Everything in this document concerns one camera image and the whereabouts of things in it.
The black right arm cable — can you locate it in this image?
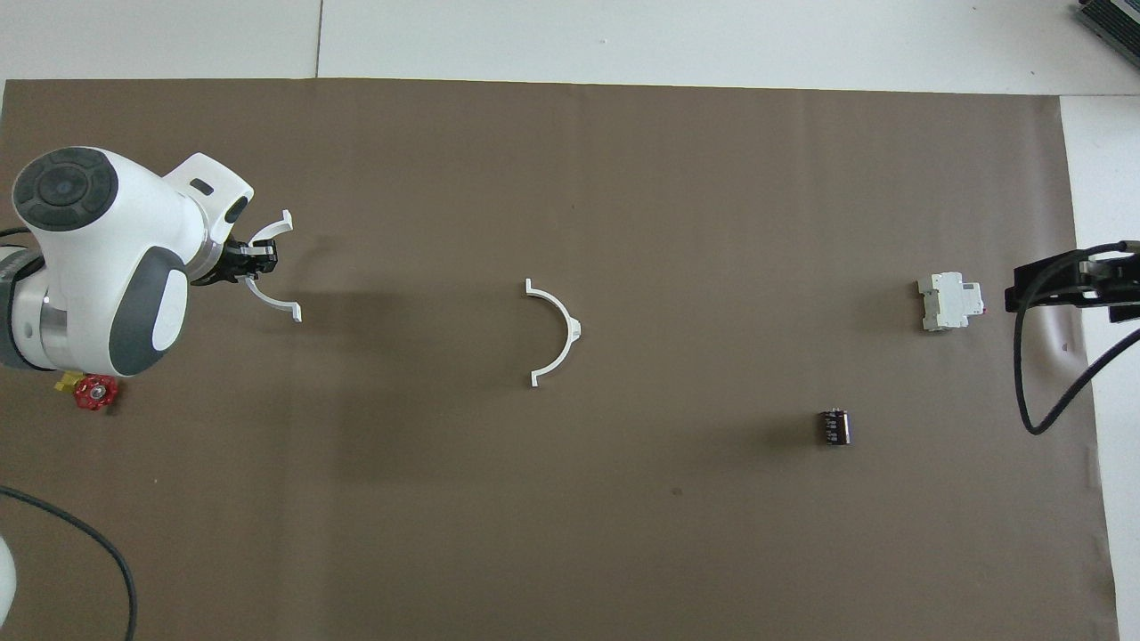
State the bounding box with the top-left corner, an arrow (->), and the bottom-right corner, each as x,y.
1013,285 -> 1140,436

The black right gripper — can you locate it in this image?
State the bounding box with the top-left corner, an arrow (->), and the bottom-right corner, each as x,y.
1004,240 -> 1140,324

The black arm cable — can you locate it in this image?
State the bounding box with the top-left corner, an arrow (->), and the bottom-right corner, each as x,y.
0,484 -> 138,641
1013,285 -> 1140,436

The red and yellow valve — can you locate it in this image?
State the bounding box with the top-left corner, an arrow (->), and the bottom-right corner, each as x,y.
55,369 -> 120,412

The white half pipe clamp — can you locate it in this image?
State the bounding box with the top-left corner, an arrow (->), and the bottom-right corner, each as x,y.
241,209 -> 305,324
525,278 -> 583,389

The brown paper table mat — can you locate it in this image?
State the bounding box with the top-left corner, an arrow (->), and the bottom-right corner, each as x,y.
0,77 -> 1120,641

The black ribbed device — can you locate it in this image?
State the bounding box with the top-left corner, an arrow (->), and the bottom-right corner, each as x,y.
1073,0 -> 1140,61

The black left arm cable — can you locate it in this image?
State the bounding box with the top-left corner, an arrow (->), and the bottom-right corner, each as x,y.
0,484 -> 138,641

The white circuit breaker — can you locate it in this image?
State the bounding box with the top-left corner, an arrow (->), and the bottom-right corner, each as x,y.
917,272 -> 986,333

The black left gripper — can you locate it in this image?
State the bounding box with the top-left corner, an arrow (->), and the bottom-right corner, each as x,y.
191,237 -> 281,288

